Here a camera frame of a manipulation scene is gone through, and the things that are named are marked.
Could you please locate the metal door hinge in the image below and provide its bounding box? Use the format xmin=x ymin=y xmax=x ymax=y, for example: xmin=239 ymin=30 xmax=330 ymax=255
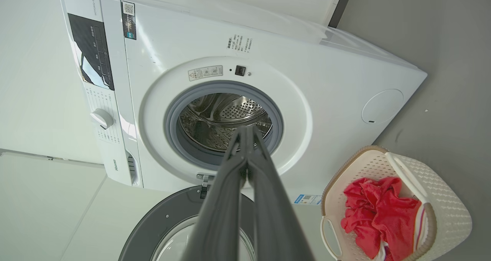
xmin=196 ymin=173 xmax=211 ymax=199

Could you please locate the round white filter cover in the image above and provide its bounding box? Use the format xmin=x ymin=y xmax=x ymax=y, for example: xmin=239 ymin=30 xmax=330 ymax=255
xmin=361 ymin=89 xmax=404 ymax=124

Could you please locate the perforated steel washer drum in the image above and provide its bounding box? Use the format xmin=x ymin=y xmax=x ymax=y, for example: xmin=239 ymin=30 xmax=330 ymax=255
xmin=179 ymin=93 xmax=274 ymax=152

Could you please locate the round black glass washer door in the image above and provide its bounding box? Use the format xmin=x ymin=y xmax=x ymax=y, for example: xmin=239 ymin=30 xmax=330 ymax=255
xmin=118 ymin=185 xmax=257 ymax=261

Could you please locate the black washer display panel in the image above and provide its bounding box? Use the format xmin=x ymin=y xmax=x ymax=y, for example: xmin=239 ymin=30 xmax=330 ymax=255
xmin=68 ymin=13 xmax=115 ymax=91

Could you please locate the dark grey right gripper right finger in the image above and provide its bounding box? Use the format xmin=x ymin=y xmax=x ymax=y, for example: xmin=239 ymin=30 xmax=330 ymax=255
xmin=245 ymin=126 xmax=315 ymax=261

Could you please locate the red garment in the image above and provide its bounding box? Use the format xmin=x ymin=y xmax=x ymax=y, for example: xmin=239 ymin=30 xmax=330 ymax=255
xmin=341 ymin=177 xmax=422 ymax=261

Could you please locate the white washing machine body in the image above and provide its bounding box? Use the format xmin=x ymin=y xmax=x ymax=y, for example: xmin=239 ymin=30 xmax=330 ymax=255
xmin=58 ymin=0 xmax=428 ymax=206

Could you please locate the white program dial knob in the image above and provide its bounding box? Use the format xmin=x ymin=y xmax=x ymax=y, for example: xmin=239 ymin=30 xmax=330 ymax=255
xmin=90 ymin=108 xmax=114 ymax=130

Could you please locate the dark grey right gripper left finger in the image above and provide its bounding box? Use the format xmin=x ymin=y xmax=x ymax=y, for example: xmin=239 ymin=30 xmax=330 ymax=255
xmin=181 ymin=126 xmax=248 ymax=261

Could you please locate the white warning label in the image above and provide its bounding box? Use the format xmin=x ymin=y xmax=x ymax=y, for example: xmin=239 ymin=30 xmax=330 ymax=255
xmin=188 ymin=65 xmax=223 ymax=82

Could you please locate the blue white energy sticker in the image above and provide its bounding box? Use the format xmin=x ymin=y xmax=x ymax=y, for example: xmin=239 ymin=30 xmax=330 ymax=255
xmin=294 ymin=194 xmax=322 ymax=206

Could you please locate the dark QR code sticker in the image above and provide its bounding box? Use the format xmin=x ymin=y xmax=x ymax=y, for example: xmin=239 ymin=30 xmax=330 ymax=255
xmin=122 ymin=1 xmax=137 ymax=40

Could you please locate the cream perforated laundry basket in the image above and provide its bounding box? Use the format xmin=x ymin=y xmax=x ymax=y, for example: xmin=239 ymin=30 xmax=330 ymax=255
xmin=320 ymin=145 xmax=473 ymax=261

